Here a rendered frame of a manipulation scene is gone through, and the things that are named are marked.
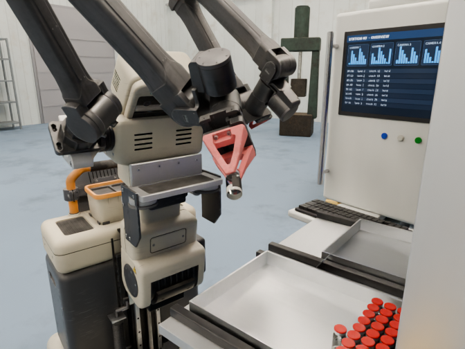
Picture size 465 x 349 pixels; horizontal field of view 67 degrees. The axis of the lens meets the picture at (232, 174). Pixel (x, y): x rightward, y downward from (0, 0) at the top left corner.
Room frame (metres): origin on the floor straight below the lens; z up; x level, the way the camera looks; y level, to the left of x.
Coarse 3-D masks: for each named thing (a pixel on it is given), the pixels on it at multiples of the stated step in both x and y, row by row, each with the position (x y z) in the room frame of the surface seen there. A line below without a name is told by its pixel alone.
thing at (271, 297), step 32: (224, 288) 0.65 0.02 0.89; (256, 288) 0.67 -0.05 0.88; (288, 288) 0.67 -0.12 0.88; (320, 288) 0.67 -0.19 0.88; (352, 288) 0.64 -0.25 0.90; (224, 320) 0.52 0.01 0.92; (256, 320) 0.57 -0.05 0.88; (288, 320) 0.57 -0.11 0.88; (320, 320) 0.57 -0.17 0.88; (352, 320) 0.57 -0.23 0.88
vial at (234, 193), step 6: (228, 174) 0.48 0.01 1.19; (234, 174) 0.48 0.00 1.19; (228, 180) 0.47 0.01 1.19; (228, 186) 0.46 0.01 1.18; (234, 186) 0.45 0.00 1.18; (228, 192) 0.45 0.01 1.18; (234, 192) 0.45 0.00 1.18; (240, 192) 0.45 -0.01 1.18; (228, 198) 0.46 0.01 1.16; (234, 198) 0.46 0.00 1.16
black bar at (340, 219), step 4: (320, 212) 1.06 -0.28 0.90; (324, 212) 1.06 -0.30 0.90; (320, 216) 1.06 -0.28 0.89; (324, 216) 1.05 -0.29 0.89; (328, 216) 1.04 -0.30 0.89; (332, 216) 1.03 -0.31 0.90; (336, 216) 1.03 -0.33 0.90; (340, 216) 1.03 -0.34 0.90; (328, 220) 1.04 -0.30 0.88; (332, 220) 1.03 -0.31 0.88; (336, 220) 1.02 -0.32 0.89; (340, 220) 1.01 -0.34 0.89; (344, 220) 1.01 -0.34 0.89; (348, 220) 1.00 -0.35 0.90; (352, 220) 0.99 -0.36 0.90; (356, 220) 0.99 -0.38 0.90; (344, 224) 1.01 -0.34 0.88; (348, 224) 1.00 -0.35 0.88; (352, 224) 0.99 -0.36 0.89
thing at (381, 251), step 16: (368, 224) 0.96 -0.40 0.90; (384, 224) 0.93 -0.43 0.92; (336, 240) 0.83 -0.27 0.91; (352, 240) 0.90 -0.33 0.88; (368, 240) 0.90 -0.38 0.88; (384, 240) 0.90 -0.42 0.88; (400, 240) 0.90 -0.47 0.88; (336, 256) 0.75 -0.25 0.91; (352, 256) 0.81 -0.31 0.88; (368, 256) 0.81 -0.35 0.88; (384, 256) 0.81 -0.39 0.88; (400, 256) 0.81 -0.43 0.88; (368, 272) 0.70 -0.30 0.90; (384, 272) 0.68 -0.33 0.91; (400, 272) 0.73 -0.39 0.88
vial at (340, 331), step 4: (340, 324) 0.50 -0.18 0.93; (336, 328) 0.49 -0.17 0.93; (340, 328) 0.49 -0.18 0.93; (344, 328) 0.49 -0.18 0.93; (336, 332) 0.48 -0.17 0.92; (340, 332) 0.48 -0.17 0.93; (344, 332) 0.48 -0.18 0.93; (336, 336) 0.48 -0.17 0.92; (340, 336) 0.48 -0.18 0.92; (344, 336) 0.48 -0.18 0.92; (332, 340) 0.49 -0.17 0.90; (336, 340) 0.48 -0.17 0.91; (340, 340) 0.48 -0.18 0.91; (332, 344) 0.49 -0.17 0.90; (336, 344) 0.48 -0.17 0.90; (340, 344) 0.48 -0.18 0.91; (332, 348) 0.49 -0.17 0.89
